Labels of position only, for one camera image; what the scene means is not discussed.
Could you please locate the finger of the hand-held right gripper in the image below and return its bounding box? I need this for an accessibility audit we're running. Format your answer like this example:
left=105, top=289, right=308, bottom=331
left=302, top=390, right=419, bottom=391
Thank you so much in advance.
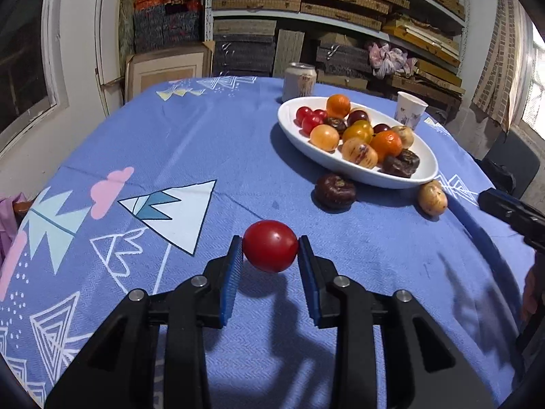
left=485, top=188, right=538, bottom=214
left=478, top=192, right=545, bottom=256

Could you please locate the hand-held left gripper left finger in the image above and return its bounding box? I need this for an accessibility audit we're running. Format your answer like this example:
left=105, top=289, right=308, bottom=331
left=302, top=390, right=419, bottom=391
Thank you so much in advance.
left=44, top=235, right=244, bottom=409

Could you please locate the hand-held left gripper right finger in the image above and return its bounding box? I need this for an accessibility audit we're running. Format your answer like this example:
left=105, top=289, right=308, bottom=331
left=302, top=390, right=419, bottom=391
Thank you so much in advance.
left=298, top=235, right=495, bottom=409

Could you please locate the large red tomato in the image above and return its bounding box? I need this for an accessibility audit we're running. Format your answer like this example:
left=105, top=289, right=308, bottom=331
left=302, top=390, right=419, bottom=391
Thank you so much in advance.
left=242, top=220, right=299, bottom=273

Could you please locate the tan round pear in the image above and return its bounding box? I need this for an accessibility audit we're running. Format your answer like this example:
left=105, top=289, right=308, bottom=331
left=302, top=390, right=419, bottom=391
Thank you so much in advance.
left=417, top=180, right=449, bottom=216

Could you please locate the dark purple mangosteen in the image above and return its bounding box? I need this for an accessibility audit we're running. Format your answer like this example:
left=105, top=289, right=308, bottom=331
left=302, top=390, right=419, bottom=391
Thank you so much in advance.
left=314, top=173, right=357, bottom=210

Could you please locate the brown-spotted yellow pear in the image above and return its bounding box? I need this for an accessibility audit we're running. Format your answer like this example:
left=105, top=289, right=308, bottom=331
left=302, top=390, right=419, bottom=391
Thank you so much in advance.
left=391, top=125, right=415, bottom=149

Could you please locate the white oval plate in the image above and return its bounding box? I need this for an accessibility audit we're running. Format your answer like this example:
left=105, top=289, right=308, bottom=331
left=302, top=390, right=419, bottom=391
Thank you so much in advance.
left=278, top=96, right=439, bottom=189

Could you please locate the mandarin orange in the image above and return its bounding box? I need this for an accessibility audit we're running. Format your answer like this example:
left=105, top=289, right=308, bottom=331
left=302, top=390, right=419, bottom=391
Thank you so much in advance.
left=370, top=131, right=403, bottom=163
left=326, top=94, right=352, bottom=119

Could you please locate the spotted yellow passion fruit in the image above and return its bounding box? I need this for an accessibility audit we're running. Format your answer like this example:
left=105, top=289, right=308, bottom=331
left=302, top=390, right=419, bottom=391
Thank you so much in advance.
left=341, top=137, right=379, bottom=170

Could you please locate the smooth orange persimmon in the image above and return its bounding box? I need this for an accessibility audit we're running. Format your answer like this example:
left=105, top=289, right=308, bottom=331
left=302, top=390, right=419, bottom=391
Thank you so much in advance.
left=309, top=125, right=341, bottom=152

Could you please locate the yellow orange tomato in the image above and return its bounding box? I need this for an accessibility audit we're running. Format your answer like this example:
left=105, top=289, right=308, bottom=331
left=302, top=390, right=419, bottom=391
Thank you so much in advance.
left=342, top=120, right=374, bottom=143

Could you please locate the person's right hand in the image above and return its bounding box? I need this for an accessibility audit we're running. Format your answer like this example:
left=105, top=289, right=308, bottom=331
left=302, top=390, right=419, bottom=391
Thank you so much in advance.
left=520, top=260, right=541, bottom=329

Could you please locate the black bag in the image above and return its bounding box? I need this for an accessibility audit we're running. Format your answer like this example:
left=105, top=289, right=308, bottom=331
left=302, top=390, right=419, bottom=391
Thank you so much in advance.
left=472, top=157, right=518, bottom=194

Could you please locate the black chair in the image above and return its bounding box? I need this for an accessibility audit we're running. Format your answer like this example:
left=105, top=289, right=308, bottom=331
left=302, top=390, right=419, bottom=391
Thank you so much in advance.
left=481, top=130, right=541, bottom=199

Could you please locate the bright side window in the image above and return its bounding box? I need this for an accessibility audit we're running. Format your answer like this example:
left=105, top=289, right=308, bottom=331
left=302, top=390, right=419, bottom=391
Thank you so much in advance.
left=509, top=21, right=545, bottom=137

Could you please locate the printed paper cup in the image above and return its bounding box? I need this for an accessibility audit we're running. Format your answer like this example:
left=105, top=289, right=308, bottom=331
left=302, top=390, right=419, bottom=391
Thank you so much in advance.
left=394, top=91, right=429, bottom=128

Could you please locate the beige patterned curtain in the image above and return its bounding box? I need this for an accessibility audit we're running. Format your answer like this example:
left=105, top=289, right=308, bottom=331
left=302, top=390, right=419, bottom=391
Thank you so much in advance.
left=470, top=0, right=533, bottom=133

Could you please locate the blue printed tablecloth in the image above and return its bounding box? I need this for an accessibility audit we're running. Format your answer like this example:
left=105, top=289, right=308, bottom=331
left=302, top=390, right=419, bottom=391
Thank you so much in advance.
left=0, top=76, right=537, bottom=409

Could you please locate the pink cloth bundle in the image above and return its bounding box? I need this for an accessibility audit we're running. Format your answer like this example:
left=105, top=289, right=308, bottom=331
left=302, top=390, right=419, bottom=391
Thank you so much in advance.
left=367, top=42, right=418, bottom=79

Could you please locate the silver drink can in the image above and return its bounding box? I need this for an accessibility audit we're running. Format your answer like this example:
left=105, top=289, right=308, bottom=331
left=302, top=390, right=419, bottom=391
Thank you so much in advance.
left=283, top=62, right=317, bottom=103

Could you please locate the stack of dark brown boxes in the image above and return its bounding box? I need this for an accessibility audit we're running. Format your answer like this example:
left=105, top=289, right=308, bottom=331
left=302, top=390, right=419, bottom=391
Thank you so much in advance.
left=315, top=36, right=375, bottom=90

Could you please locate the framed picture in cardboard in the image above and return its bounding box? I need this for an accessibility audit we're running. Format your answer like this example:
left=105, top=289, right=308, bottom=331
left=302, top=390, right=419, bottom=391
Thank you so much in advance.
left=124, top=40, right=216, bottom=103

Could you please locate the stack of dark grey boxes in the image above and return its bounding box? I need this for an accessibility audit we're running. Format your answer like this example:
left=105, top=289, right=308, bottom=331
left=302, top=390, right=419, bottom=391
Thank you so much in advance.
left=213, top=34, right=275, bottom=77

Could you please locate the purple cloth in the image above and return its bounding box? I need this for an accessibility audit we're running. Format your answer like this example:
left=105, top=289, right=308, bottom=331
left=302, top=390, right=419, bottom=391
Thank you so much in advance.
left=0, top=194, right=35, bottom=265

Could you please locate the upright tan ribbed box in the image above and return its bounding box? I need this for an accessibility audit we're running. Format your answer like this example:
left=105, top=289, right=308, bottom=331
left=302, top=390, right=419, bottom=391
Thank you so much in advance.
left=272, top=30, right=305, bottom=76

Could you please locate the stack of blue patterned boxes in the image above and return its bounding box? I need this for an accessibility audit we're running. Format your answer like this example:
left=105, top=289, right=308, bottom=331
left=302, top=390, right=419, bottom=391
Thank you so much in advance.
left=133, top=0, right=204, bottom=54

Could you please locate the white leaning board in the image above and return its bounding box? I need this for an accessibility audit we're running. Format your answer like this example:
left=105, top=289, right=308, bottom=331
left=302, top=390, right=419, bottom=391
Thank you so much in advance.
left=94, top=0, right=124, bottom=116

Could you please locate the green patterned panel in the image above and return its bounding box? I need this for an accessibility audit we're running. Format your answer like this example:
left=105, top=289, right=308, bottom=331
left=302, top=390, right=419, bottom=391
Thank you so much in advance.
left=117, top=0, right=137, bottom=64

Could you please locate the window with white frame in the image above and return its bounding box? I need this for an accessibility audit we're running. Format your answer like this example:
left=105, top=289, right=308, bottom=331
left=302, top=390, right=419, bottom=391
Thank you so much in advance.
left=0, top=0, right=71, bottom=150

